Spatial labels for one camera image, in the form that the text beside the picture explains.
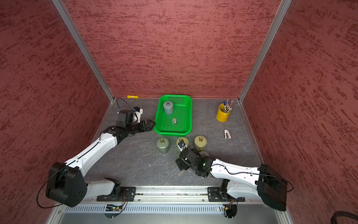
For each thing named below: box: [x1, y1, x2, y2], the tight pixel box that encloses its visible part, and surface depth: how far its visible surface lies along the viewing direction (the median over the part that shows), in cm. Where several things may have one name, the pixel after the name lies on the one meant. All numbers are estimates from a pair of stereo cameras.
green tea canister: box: [156, 137, 170, 154], surface depth 87 cm
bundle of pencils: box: [223, 98, 235, 113], surface depth 102 cm
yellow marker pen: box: [126, 95, 139, 99], surface depth 124 cm
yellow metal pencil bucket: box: [216, 103, 233, 123], surface depth 103 cm
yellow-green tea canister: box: [193, 135, 207, 152], surface depth 88 cm
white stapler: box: [223, 128, 232, 140], surface depth 99 cm
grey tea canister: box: [163, 100, 174, 115], surface depth 108 cm
